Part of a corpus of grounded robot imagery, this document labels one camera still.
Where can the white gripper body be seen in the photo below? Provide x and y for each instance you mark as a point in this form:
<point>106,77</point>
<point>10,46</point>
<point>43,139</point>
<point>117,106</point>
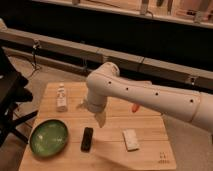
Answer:
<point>101,119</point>

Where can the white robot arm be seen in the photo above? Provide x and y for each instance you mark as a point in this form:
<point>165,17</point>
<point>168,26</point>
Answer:
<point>189,106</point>

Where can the orange carrot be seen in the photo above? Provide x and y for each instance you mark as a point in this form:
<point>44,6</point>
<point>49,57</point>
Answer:
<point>135,108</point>

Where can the green ceramic bowl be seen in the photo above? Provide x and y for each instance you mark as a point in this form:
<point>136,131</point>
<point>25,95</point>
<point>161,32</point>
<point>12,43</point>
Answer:
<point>48,138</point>

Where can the small white bottle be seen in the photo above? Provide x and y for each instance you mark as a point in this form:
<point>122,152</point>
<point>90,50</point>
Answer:
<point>61,100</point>

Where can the black remote control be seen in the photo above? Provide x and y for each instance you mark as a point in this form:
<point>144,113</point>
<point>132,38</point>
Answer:
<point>87,139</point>

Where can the black chair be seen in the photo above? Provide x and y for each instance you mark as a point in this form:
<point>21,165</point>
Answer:
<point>12,91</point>

